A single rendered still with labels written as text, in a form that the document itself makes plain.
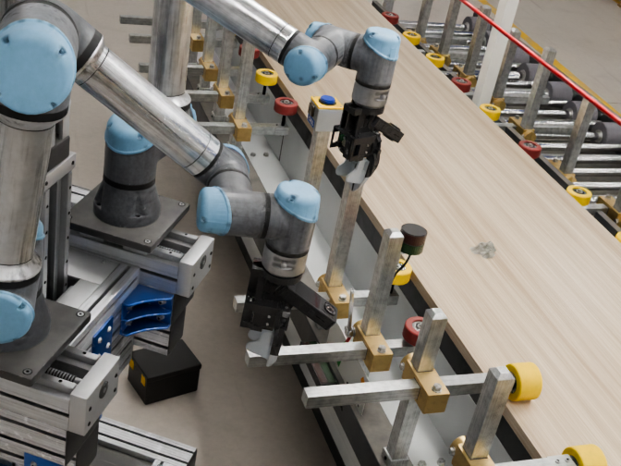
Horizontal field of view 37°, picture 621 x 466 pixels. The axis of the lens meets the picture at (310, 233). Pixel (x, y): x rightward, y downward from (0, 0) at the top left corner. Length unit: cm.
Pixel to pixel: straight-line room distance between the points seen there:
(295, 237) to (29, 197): 42
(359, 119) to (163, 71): 46
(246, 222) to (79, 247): 79
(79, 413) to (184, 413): 146
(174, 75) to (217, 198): 68
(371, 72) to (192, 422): 161
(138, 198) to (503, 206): 120
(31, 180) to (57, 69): 20
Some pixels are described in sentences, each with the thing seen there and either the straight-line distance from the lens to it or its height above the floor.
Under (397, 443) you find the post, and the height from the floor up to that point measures 77.
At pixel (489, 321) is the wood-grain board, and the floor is 90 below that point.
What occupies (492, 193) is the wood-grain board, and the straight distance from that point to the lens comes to 292.
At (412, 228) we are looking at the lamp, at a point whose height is 115.
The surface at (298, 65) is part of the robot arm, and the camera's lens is 181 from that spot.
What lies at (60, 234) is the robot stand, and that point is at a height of 107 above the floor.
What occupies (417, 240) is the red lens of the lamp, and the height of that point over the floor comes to 114.
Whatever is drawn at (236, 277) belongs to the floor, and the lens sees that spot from 388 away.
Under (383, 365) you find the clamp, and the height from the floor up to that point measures 84.
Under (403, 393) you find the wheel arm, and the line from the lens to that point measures 194.
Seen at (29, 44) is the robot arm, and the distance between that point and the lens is 134.
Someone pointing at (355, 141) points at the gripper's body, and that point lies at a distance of 196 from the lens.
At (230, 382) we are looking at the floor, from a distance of 335.
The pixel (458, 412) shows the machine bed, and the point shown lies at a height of 73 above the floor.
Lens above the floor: 215
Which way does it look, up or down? 30 degrees down
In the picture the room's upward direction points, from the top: 11 degrees clockwise
